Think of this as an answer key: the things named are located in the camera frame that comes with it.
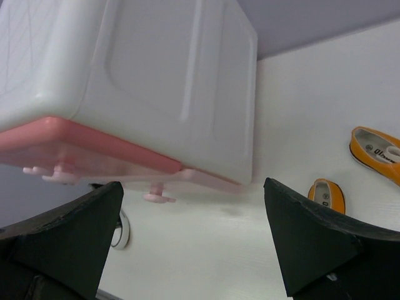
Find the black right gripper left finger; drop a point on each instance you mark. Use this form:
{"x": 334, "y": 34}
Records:
{"x": 61, "y": 253}

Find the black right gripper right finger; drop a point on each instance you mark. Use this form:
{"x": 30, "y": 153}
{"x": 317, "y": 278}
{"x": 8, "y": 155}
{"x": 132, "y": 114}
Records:
{"x": 324, "y": 254}

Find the orange sneaker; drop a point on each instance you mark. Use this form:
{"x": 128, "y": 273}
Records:
{"x": 377, "y": 151}
{"x": 328, "y": 194}

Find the pink cat drawer knob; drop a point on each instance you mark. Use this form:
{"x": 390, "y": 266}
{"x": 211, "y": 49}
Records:
{"x": 155, "y": 194}

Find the pink front white drawer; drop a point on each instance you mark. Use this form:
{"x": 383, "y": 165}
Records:
{"x": 66, "y": 152}

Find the white shoe cabinet shell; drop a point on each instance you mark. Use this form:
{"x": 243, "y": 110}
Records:
{"x": 175, "y": 77}

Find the black sneaker front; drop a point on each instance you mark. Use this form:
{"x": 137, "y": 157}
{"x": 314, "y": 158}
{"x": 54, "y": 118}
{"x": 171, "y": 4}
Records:
{"x": 121, "y": 234}

